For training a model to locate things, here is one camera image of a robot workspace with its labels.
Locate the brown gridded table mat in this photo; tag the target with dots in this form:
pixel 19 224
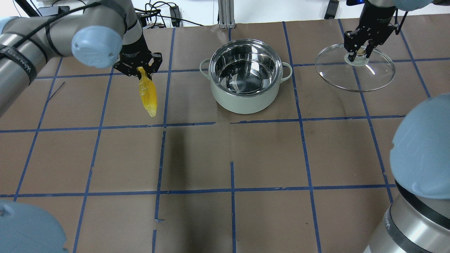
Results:
pixel 308 174

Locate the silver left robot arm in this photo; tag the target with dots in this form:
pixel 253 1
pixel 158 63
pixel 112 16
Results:
pixel 101 34

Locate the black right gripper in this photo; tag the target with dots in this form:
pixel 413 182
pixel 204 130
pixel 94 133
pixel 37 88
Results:
pixel 375 20

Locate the aluminium frame post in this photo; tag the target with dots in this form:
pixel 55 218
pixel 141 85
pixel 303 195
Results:
pixel 226 18

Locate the pale green cooking pot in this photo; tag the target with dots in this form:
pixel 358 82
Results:
pixel 245 75

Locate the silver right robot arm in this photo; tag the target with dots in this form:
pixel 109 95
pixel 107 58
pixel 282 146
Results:
pixel 417 221

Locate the yellow corn cob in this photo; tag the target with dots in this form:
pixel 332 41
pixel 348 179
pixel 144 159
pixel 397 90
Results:
pixel 148 93

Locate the glass pot lid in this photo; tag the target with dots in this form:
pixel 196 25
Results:
pixel 354 71

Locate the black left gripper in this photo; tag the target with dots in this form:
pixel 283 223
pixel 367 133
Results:
pixel 136 48

